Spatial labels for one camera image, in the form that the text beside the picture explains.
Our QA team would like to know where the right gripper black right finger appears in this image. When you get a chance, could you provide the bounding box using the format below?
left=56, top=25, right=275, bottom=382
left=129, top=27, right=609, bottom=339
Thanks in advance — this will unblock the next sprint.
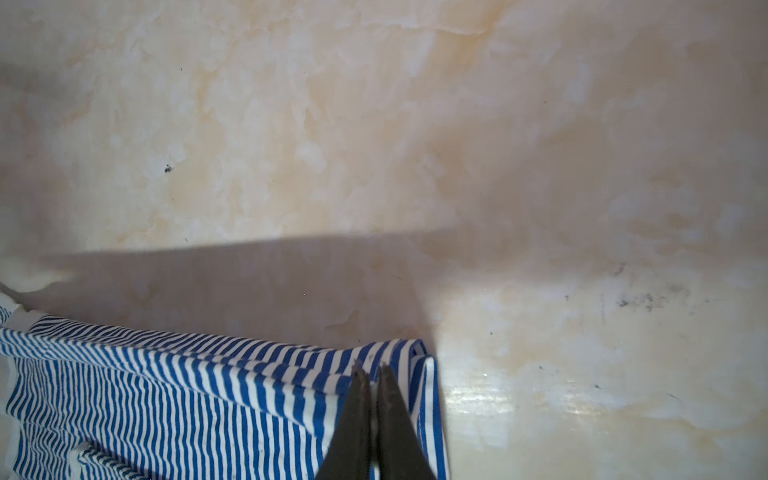
left=376, top=364, right=436, bottom=480

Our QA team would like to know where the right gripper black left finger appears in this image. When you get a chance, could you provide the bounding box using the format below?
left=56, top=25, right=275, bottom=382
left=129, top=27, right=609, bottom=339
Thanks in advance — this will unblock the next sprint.
left=315, top=365, right=372, bottom=480

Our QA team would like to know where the blue white striped tank top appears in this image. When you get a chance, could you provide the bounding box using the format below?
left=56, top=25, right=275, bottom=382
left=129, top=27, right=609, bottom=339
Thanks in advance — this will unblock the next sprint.
left=1, top=297, right=449, bottom=479

